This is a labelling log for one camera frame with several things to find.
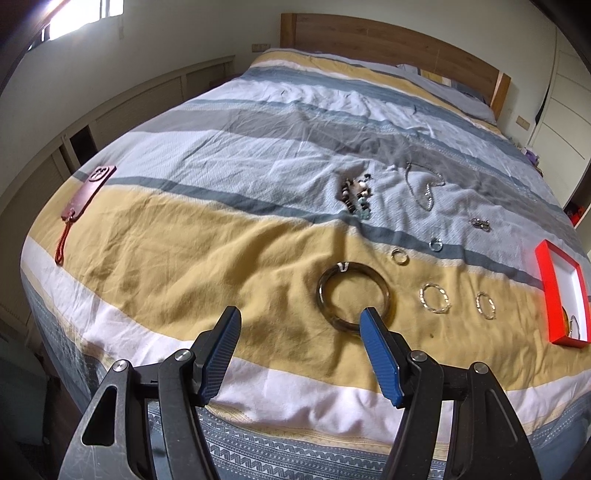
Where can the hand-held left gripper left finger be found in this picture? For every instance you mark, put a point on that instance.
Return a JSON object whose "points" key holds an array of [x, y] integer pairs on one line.
{"points": [[221, 355]]}

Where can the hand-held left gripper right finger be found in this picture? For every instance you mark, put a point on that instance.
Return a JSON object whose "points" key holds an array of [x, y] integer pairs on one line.
{"points": [[381, 360]]}

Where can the dark translucent bangle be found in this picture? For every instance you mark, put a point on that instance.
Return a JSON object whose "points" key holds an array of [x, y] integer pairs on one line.
{"points": [[323, 282]]}

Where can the red jewelry box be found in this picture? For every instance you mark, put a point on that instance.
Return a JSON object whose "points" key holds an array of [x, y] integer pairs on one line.
{"points": [[551, 295]]}

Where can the striped duvet bed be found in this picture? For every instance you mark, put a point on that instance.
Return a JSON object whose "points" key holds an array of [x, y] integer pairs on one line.
{"points": [[231, 184]]}

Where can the orange bangle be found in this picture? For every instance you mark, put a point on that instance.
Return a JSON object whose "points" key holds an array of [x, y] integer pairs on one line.
{"points": [[566, 325]]}

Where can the purple items on nightstand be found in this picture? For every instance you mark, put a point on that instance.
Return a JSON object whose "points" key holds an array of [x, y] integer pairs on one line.
{"points": [[534, 158]]}

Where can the grey pillow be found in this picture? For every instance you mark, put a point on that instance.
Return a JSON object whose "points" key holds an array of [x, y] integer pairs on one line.
{"points": [[461, 99]]}

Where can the wooden headboard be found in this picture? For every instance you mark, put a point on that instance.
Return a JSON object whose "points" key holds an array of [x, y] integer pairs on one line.
{"points": [[392, 41]]}

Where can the white wardrobe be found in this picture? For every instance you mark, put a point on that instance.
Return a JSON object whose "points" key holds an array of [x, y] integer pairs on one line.
{"points": [[568, 101]]}

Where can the window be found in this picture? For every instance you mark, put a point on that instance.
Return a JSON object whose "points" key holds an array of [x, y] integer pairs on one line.
{"points": [[78, 18]]}

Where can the low beige wall cabinets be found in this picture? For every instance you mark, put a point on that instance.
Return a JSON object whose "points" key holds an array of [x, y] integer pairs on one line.
{"points": [[138, 101]]}

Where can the wall switch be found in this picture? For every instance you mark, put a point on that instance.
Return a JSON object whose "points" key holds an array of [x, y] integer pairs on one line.
{"points": [[522, 122]]}

